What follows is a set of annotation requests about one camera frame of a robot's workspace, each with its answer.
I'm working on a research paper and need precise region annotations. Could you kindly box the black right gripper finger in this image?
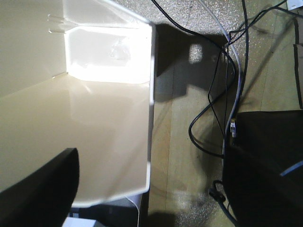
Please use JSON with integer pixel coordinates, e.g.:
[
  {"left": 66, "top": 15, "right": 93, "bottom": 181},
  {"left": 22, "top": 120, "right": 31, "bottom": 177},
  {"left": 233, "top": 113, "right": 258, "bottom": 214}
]
[{"left": 0, "top": 148, "right": 79, "bottom": 227}]

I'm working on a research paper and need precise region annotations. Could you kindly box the white trash bin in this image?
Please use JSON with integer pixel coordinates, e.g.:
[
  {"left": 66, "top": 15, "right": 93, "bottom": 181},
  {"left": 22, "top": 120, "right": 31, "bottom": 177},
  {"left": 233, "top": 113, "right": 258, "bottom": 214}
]
[{"left": 0, "top": 0, "right": 156, "bottom": 208}]

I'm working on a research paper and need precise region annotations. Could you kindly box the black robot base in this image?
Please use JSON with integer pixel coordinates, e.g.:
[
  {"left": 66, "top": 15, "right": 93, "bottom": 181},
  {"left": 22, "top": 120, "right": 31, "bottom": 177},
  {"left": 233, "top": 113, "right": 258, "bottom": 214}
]
[{"left": 223, "top": 110, "right": 303, "bottom": 227}]

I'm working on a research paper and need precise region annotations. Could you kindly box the black floor cable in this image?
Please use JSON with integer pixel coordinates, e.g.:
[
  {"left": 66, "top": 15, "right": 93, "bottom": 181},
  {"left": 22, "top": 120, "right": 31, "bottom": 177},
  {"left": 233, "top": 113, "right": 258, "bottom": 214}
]
[{"left": 151, "top": 0, "right": 303, "bottom": 159}]

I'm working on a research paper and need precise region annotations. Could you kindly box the grey ethernet cable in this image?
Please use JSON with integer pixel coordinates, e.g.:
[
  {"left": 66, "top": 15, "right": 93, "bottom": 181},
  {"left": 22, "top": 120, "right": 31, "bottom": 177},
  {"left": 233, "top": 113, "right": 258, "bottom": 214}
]
[{"left": 198, "top": 0, "right": 243, "bottom": 140}]

